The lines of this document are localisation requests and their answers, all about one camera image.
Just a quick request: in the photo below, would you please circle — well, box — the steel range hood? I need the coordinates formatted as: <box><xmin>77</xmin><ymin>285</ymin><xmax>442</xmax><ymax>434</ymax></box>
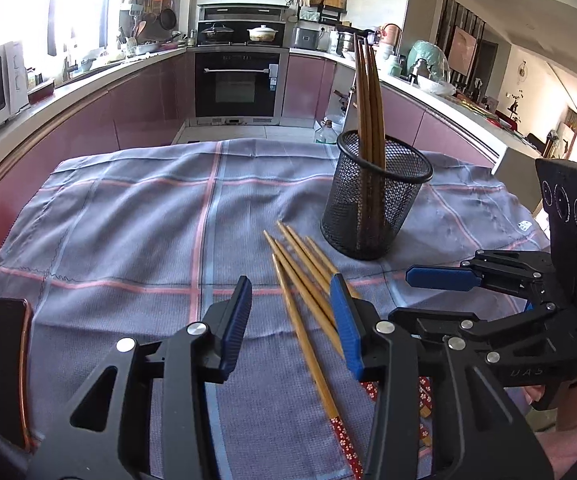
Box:
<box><xmin>197</xmin><ymin>4</ymin><xmax>289</xmax><ymax>23</ymax></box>

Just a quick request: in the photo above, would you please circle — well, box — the dining table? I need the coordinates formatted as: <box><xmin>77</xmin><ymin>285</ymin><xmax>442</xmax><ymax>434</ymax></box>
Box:
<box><xmin>499</xmin><ymin>110</ymin><xmax>544</xmax><ymax>146</ymax></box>

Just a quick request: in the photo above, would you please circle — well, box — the person's right forearm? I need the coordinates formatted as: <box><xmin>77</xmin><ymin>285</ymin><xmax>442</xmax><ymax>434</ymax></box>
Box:
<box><xmin>533</xmin><ymin>422</ymin><xmax>577</xmax><ymax>480</ymax></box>

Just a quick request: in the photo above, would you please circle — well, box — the teal food cover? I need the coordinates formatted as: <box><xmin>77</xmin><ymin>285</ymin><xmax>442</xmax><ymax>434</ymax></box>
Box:
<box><xmin>406</xmin><ymin>40</ymin><xmax>452</xmax><ymax>86</ymax></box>

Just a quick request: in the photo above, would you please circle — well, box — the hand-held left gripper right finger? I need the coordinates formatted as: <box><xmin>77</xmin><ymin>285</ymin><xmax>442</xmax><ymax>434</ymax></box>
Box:
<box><xmin>329</xmin><ymin>274</ymin><xmax>554</xmax><ymax>480</ymax></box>

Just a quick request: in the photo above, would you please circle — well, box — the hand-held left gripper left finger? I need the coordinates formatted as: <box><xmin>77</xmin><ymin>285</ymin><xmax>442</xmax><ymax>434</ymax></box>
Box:
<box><xmin>26</xmin><ymin>275</ymin><xmax>254</xmax><ymax>480</ymax></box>

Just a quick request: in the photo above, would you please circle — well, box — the black mesh utensil holder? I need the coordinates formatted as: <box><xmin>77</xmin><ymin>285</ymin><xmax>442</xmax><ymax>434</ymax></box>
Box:
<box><xmin>321</xmin><ymin>130</ymin><xmax>434</xmax><ymax>261</ymax></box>

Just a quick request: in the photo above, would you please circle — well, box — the plastic oil bottle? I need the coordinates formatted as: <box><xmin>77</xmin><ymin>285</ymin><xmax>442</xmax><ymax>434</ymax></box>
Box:
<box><xmin>315</xmin><ymin>117</ymin><xmax>347</xmax><ymax>146</ymax></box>

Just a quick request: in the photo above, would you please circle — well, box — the white bowl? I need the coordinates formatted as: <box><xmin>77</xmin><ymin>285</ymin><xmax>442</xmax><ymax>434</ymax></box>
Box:
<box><xmin>417</xmin><ymin>76</ymin><xmax>457</xmax><ymax>97</ymax></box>

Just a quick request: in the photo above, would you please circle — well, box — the black built-in oven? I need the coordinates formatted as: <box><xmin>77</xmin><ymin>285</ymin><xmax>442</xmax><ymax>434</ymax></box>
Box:
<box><xmin>193</xmin><ymin>50</ymin><xmax>289</xmax><ymax>126</ymax></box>

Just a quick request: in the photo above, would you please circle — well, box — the black pot glass lid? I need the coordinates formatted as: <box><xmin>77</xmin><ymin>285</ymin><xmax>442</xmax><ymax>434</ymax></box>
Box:
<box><xmin>201</xmin><ymin>21</ymin><xmax>234</xmax><ymax>43</ymax></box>

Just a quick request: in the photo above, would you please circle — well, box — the steel pressure cooker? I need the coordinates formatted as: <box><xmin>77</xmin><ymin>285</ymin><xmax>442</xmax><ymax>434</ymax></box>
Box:
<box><xmin>336</xmin><ymin>30</ymin><xmax>364</xmax><ymax>56</ymax></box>

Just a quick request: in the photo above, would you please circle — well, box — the framed wall picture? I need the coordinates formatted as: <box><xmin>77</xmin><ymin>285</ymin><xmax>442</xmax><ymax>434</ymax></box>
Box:
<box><xmin>449</xmin><ymin>27</ymin><xmax>477</xmax><ymax>68</ymax></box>

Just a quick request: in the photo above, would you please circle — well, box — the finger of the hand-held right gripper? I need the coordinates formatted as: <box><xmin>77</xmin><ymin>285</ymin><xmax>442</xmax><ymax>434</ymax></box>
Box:
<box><xmin>405</xmin><ymin>249</ymin><xmax>555</xmax><ymax>307</ymax></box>
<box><xmin>387</xmin><ymin>305</ymin><xmax>577</xmax><ymax>366</ymax></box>

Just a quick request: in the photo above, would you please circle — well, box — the grey plaid tablecloth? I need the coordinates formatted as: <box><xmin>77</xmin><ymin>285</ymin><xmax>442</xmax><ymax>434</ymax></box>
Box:
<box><xmin>0</xmin><ymin>137</ymin><xmax>552</xmax><ymax>480</ymax></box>

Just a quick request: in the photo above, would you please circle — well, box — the pink lower cabinet run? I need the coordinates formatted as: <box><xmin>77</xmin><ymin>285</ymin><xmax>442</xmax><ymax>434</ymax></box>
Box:
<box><xmin>283</xmin><ymin>54</ymin><xmax>499</xmax><ymax>168</ymax></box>
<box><xmin>0</xmin><ymin>49</ymin><xmax>196</xmax><ymax>261</ymax></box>

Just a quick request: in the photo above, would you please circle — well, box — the kitchen window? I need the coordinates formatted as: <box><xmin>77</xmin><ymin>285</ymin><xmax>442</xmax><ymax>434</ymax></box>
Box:
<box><xmin>0</xmin><ymin>0</ymin><xmax>124</xmax><ymax>76</ymax></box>

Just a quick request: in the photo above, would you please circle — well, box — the black chair back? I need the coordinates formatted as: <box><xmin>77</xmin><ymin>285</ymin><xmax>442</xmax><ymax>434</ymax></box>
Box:
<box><xmin>0</xmin><ymin>297</ymin><xmax>34</xmax><ymax>451</ymax></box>

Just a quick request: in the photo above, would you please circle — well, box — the black wall rack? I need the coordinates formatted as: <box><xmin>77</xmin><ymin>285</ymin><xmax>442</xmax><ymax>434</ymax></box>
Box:
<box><xmin>291</xmin><ymin>0</ymin><xmax>347</xmax><ymax>23</ymax></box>

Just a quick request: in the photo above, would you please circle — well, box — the silver countertop appliance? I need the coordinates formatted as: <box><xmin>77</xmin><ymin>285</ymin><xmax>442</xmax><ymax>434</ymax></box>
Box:
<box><xmin>291</xmin><ymin>26</ymin><xmax>319</xmax><ymax>51</ymax></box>

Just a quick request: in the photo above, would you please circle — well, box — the dark red bowl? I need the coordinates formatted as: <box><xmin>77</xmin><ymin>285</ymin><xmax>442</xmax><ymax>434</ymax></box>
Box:
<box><xmin>27</xmin><ymin>80</ymin><xmax>55</xmax><ymax>105</ymax></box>

